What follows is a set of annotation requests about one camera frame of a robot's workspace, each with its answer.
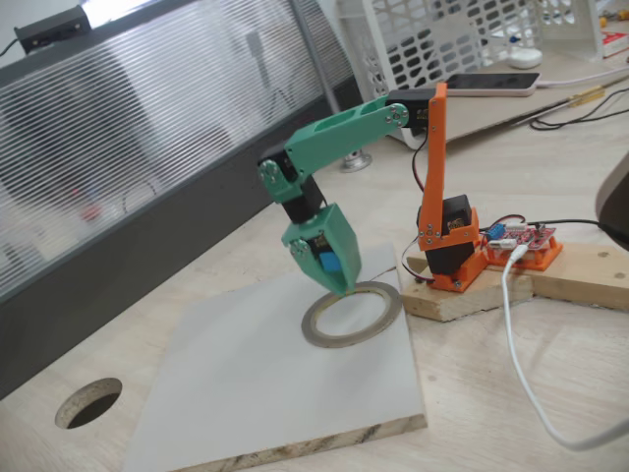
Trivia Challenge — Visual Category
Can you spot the metal partition foot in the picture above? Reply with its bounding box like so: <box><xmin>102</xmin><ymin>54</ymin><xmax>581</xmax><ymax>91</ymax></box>
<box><xmin>340</xmin><ymin>149</ymin><xmax>373</xmax><ymax>174</ymax></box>

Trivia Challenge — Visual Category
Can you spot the white-faced wooden board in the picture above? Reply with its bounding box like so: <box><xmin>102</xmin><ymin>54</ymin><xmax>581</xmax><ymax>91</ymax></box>
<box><xmin>121</xmin><ymin>242</ymin><xmax>428</xmax><ymax>472</ymax></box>

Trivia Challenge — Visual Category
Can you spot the white plastic basket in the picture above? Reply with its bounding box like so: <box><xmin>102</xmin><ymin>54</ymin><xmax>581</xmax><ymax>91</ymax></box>
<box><xmin>336</xmin><ymin>0</ymin><xmax>604</xmax><ymax>150</ymax></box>

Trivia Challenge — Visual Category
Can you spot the red circuit board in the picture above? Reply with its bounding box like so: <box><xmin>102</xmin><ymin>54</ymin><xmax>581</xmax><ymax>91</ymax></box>
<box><xmin>484</xmin><ymin>221</ymin><xmax>559</xmax><ymax>252</ymax></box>

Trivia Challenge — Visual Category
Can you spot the brown cardboard sheet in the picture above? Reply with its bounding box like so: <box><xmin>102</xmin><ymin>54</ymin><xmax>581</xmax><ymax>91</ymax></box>
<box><xmin>392</xmin><ymin>48</ymin><xmax>629</xmax><ymax>145</ymax></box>

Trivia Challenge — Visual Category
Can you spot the white smartphone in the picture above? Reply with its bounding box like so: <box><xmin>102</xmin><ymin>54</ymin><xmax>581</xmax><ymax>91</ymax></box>
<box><xmin>444</xmin><ymin>72</ymin><xmax>542</xmax><ymax>98</ymax></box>

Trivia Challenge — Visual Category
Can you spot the wooden base plank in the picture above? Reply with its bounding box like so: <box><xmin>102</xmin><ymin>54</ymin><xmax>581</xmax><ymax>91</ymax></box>
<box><xmin>405</xmin><ymin>239</ymin><xmax>629</xmax><ymax>312</ymax></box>

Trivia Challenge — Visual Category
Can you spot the frosted glass desk partition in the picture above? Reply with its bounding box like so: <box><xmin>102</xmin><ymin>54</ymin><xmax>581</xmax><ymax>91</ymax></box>
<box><xmin>0</xmin><ymin>0</ymin><xmax>374</xmax><ymax>399</ymax></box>

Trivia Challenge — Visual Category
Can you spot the white earbud case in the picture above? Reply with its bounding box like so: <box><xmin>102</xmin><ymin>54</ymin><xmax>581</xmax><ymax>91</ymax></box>
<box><xmin>507</xmin><ymin>47</ymin><xmax>543</xmax><ymax>70</ymax></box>

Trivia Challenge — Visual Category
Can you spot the grey rounded object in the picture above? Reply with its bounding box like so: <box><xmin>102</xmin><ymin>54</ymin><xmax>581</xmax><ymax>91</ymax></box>
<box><xmin>595</xmin><ymin>150</ymin><xmax>629</xmax><ymax>247</ymax></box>

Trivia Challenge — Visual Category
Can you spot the black box device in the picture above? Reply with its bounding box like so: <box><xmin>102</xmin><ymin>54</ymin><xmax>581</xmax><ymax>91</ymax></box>
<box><xmin>13</xmin><ymin>5</ymin><xmax>91</xmax><ymax>54</ymax></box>

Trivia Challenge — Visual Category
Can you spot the red and white box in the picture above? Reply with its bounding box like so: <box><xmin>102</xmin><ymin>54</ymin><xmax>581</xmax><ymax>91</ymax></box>
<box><xmin>601</xmin><ymin>29</ymin><xmax>629</xmax><ymax>59</ymax></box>

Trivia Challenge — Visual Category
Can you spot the red white black servo wire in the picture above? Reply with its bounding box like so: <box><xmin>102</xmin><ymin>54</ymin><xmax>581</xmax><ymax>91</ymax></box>
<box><xmin>399</xmin><ymin>235</ymin><xmax>437</xmax><ymax>285</ymax></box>
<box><xmin>410</xmin><ymin>135</ymin><xmax>429</xmax><ymax>194</ymax></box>

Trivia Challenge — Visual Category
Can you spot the grey ring of tape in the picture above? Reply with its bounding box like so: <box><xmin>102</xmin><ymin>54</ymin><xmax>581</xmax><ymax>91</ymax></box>
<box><xmin>300</xmin><ymin>281</ymin><xmax>403</xmax><ymax>349</ymax></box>

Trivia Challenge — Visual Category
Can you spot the white USB cable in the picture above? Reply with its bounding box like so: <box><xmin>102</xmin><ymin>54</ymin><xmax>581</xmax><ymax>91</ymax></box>
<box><xmin>500</xmin><ymin>245</ymin><xmax>629</xmax><ymax>452</ymax></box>

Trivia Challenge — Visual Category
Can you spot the orange circuit board mount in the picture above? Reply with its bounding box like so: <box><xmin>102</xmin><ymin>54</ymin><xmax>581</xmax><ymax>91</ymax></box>
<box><xmin>484</xmin><ymin>235</ymin><xmax>564</xmax><ymax>271</ymax></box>

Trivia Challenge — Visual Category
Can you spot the yellow-handled screwdriver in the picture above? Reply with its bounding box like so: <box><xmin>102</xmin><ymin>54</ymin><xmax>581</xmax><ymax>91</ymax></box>
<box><xmin>567</xmin><ymin>76</ymin><xmax>629</xmax><ymax>107</ymax></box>

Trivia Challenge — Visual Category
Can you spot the pink charging cable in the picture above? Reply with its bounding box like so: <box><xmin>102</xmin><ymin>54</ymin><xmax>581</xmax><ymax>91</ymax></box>
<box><xmin>538</xmin><ymin>66</ymin><xmax>629</xmax><ymax>89</ymax></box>

